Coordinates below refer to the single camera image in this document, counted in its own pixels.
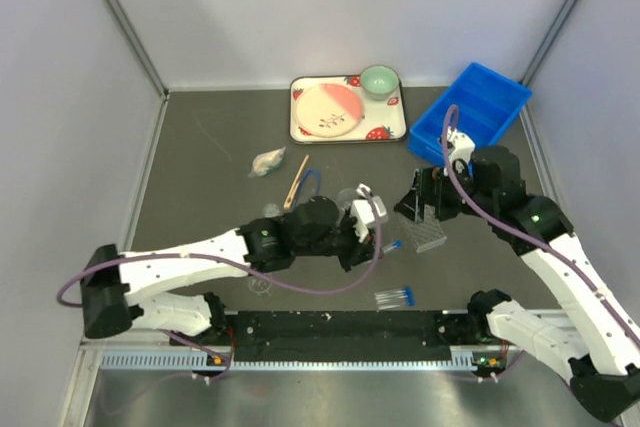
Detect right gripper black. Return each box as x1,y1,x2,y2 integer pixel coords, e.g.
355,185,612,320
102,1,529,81
393,160,496,224

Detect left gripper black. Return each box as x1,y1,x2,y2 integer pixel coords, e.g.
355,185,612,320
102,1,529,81
295,211,381,273

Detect clear test tube rack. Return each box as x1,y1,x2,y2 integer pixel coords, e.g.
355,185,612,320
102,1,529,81
397,208,447,254

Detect blue capped test tube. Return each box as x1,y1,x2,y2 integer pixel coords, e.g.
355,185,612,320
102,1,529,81
382,240,403,254
377,298,415,310
375,287,413,297
375,295,414,301

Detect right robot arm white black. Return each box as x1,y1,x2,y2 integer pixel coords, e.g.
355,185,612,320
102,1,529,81
394,145,639,422

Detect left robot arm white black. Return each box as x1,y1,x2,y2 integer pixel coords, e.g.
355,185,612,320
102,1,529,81
80,196,388,344

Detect clear glass flask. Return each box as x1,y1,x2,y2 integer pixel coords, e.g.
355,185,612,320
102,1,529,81
336,188,358,211

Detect wooden tweezers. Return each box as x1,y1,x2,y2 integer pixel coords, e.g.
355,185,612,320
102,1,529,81
283,155,309,211

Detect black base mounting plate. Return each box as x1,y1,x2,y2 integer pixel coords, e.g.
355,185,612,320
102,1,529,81
190,310,507,363

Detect strawberry pattern tray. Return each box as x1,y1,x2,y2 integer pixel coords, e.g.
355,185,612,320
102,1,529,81
289,75,408,144

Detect small clear glass dish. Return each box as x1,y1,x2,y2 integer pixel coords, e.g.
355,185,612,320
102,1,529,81
263,203,281,218

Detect plastic bag with contents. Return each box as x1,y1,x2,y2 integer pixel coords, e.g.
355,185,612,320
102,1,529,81
249,147,286,177

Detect blue plastic bin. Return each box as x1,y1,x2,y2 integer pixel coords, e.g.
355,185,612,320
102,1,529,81
408,62,532,166

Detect green ceramic bowl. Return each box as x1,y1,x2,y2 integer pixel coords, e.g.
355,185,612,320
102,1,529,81
360,65,400,100

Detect pink cream plate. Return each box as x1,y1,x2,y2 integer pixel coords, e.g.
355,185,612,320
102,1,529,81
293,83,364,139

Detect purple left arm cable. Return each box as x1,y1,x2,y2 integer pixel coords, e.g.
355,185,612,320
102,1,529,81
56,186,385,309

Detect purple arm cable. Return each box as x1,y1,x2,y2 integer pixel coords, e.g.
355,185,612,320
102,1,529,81
442,104,640,343
56,186,385,309

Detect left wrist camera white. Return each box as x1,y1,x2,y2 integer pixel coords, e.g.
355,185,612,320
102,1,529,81
349,184,389,243

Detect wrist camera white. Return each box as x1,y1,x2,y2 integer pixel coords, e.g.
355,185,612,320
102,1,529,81
443,127,475,174
349,184,389,243

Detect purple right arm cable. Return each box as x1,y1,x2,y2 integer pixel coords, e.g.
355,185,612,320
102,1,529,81
442,104,640,343

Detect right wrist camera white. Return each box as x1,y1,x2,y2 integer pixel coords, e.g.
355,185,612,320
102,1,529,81
443,127,475,174

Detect grey slotted cable duct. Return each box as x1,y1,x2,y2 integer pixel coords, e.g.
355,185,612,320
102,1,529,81
101,350,477,372

